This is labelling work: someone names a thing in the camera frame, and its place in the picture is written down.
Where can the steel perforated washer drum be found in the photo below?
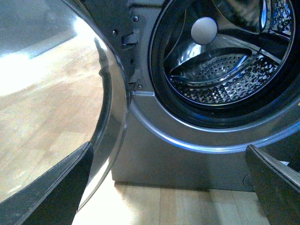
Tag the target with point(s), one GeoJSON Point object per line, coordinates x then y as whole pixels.
{"type": "Point", "coordinates": [221, 52]}

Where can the grey front-load washing machine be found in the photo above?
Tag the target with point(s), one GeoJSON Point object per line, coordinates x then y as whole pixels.
{"type": "Point", "coordinates": [160, 150]}

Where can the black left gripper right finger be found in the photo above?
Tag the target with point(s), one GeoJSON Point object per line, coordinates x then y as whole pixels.
{"type": "Point", "coordinates": [277, 187]}

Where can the round glass washer door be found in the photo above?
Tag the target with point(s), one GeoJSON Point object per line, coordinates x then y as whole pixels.
{"type": "Point", "coordinates": [61, 85]}

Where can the black rubber door gasket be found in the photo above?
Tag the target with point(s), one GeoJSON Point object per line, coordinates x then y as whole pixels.
{"type": "Point", "coordinates": [264, 104]}

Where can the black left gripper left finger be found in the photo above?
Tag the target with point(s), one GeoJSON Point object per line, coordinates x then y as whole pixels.
{"type": "Point", "coordinates": [54, 197]}

